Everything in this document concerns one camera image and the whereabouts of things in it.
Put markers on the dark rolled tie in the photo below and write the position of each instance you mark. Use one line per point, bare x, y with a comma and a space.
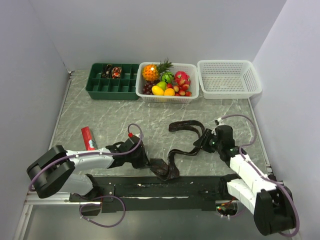
106, 71

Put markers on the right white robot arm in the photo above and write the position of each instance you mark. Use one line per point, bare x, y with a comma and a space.
270, 202

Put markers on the empty white basket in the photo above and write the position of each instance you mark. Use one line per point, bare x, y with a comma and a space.
228, 79

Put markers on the white fruit basket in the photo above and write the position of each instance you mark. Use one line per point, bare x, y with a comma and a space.
192, 90

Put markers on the toy watermelon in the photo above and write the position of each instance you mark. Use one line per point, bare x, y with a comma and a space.
167, 77

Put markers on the green compartment tray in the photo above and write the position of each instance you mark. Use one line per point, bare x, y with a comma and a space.
123, 88

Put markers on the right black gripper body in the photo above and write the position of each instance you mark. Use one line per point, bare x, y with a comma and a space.
209, 142

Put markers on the red toothpaste box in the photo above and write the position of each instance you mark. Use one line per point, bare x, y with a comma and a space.
88, 138

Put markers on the toy dragon fruit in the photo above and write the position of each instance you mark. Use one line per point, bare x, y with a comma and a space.
182, 78

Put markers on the red patterned rolled tie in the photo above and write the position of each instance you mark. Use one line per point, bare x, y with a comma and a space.
116, 72

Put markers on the toy yellow mango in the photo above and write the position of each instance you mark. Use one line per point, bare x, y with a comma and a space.
157, 91

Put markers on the toy purple grapes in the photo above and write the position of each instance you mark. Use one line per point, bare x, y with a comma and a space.
147, 89

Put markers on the brown floral necktie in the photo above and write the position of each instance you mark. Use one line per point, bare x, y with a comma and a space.
169, 171

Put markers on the toy orange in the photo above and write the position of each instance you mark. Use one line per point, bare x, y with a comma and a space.
169, 92

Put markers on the toy strawberry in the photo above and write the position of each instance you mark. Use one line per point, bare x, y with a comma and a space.
182, 92

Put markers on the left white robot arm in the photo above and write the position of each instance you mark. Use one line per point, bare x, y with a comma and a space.
58, 170

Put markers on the aluminium frame rail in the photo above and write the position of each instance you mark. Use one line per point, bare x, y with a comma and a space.
60, 198

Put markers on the toy pineapple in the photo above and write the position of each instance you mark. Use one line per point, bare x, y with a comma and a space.
152, 72

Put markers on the toy green apple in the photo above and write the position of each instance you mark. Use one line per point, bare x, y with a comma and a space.
162, 85

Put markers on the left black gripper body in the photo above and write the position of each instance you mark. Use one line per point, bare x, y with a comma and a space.
137, 159

